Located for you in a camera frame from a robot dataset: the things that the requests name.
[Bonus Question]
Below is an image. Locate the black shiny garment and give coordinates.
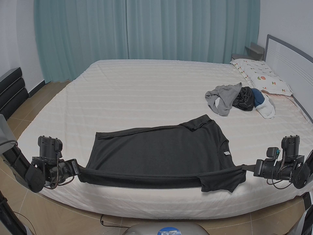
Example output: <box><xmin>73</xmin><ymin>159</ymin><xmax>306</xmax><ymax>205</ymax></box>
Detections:
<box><xmin>232</xmin><ymin>86</ymin><xmax>255</xmax><ymax>112</ymax></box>

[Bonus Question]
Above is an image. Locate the white printed pillow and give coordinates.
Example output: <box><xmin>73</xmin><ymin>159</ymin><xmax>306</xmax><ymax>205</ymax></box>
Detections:
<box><xmin>230</xmin><ymin>58</ymin><xmax>293</xmax><ymax>97</ymax></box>

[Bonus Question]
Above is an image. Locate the dark blue garment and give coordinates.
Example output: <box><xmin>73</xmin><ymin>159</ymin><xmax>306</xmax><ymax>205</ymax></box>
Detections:
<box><xmin>251</xmin><ymin>88</ymin><xmax>267</xmax><ymax>108</ymax></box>

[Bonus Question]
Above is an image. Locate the white garment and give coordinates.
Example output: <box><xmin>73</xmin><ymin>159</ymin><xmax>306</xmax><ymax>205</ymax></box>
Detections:
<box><xmin>255</xmin><ymin>97</ymin><xmax>276</xmax><ymax>119</ymax></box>

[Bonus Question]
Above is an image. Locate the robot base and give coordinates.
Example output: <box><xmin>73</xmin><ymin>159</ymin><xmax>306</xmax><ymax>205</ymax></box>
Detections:
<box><xmin>121</xmin><ymin>223</ymin><xmax>209</xmax><ymax>235</ymax></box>

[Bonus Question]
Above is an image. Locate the black chest of drawers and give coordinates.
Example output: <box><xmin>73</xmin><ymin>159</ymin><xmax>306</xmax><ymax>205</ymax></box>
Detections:
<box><xmin>0</xmin><ymin>67</ymin><xmax>30</xmax><ymax>121</ymax></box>

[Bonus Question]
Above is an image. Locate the bed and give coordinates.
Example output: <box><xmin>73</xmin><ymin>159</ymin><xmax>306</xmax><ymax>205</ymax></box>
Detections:
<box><xmin>17</xmin><ymin>34</ymin><xmax>313</xmax><ymax>220</ymax></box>

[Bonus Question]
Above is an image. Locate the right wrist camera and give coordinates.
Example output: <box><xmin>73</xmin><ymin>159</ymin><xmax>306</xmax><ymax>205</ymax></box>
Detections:
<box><xmin>266</xmin><ymin>147</ymin><xmax>280</xmax><ymax>161</ymax></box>

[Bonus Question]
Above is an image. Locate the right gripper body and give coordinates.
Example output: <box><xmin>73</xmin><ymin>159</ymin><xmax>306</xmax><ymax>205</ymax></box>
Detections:
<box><xmin>253</xmin><ymin>158</ymin><xmax>278</xmax><ymax>179</ymax></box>

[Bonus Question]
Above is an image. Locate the black cable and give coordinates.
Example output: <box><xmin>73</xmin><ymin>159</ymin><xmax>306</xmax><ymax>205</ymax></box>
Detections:
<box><xmin>99</xmin><ymin>214</ymin><xmax>131</xmax><ymax>228</ymax></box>

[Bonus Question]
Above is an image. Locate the grey bedside table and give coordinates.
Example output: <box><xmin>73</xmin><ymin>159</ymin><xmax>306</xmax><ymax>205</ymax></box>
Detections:
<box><xmin>231</xmin><ymin>42</ymin><xmax>265</xmax><ymax>61</ymax></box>

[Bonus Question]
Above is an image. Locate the grey garment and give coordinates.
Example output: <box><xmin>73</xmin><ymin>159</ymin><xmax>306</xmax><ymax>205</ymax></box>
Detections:
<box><xmin>205</xmin><ymin>82</ymin><xmax>243</xmax><ymax>117</ymax></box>

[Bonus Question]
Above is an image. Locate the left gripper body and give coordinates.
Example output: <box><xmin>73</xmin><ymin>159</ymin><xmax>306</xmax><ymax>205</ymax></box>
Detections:
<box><xmin>59</xmin><ymin>158</ymin><xmax>82</xmax><ymax>180</ymax></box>

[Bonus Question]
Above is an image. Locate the black T-shirt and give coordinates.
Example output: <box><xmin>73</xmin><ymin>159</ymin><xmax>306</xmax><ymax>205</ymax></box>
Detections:
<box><xmin>78</xmin><ymin>114</ymin><xmax>247</xmax><ymax>193</ymax></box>

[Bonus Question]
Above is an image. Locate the blue-green curtain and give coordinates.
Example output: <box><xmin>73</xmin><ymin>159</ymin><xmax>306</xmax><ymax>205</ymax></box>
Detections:
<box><xmin>125</xmin><ymin>0</ymin><xmax>261</xmax><ymax>63</ymax></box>
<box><xmin>34</xmin><ymin>0</ymin><xmax>129</xmax><ymax>84</ymax></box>

